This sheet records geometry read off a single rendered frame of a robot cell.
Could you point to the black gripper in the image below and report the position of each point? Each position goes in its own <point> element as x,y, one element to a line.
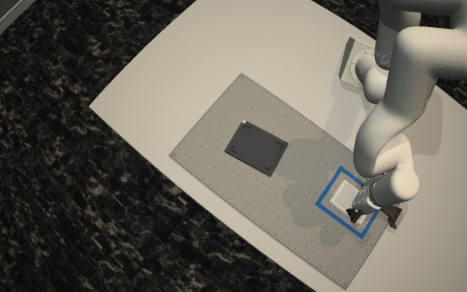
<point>362,202</point>

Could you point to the blue tape outline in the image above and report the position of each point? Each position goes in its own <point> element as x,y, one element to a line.
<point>335,216</point>

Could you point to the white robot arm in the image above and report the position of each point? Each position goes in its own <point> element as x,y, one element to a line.
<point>409,60</point>

